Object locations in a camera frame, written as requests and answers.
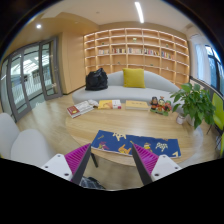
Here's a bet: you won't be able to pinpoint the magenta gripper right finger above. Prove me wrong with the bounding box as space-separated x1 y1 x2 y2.
132 144 159 185

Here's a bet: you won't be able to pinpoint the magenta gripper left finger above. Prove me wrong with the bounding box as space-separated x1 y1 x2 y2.
65 143 91 185

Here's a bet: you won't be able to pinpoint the blue patterned towel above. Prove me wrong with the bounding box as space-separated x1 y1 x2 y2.
92 130 181 158

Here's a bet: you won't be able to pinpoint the round wooden table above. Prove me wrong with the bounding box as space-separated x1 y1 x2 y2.
66 105 203 163

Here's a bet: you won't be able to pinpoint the white armchair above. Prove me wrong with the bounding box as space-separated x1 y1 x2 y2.
0 113 56 167

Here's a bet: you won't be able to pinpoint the colourful figurine toys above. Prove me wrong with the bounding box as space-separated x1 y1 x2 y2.
150 96 172 116

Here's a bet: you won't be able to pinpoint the yellow book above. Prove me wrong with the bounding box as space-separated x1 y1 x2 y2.
125 100 149 110

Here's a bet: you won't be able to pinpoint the orange picture book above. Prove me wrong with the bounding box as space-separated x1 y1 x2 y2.
98 100 121 109

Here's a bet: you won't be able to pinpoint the grey curved sofa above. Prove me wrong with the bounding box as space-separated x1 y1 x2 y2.
72 71 179 104

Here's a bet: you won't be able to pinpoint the green potted plant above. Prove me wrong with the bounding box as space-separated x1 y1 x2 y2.
171 83 215 128

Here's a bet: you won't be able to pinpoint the black backpack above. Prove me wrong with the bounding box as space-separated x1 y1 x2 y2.
85 68 108 91

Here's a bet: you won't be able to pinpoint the yellow cushion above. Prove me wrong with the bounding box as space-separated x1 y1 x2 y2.
123 68 145 88

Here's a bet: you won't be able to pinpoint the glass double door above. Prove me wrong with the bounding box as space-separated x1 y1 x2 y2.
0 37 62 121

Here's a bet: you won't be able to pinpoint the wooden wall bookshelf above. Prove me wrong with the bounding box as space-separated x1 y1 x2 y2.
84 28 190 87

